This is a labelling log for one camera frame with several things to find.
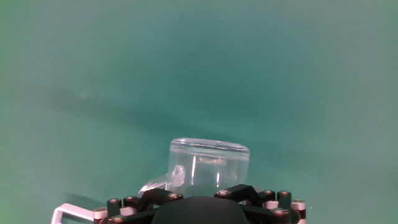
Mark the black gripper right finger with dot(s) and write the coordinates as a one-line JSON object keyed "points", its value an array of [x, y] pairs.
{"points": [[273, 211]]}

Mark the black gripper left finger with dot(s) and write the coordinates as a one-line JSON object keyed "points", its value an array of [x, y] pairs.
{"points": [[136, 211]]}

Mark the green table mat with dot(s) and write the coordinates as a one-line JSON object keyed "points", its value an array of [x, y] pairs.
{"points": [[217, 62]]}

